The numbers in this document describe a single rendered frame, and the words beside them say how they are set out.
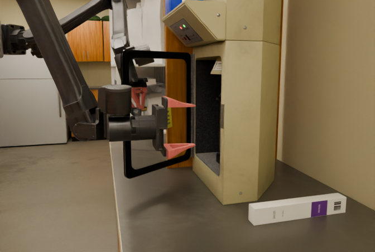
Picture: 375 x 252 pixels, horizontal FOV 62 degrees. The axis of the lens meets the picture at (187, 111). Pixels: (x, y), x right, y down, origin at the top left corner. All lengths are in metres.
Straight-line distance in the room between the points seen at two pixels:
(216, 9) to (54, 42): 0.41
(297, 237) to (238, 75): 0.43
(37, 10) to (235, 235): 0.68
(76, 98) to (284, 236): 0.58
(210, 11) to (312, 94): 0.57
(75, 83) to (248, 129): 0.49
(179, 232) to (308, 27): 0.88
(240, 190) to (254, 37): 0.44
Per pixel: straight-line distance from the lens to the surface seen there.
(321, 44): 1.23
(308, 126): 1.28
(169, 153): 0.72
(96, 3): 1.49
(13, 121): 5.93
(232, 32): 0.88
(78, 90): 0.73
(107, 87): 0.69
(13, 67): 5.85
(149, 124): 0.71
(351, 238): 0.88
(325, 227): 0.90
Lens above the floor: 1.34
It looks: 8 degrees down
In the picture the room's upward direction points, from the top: straight up
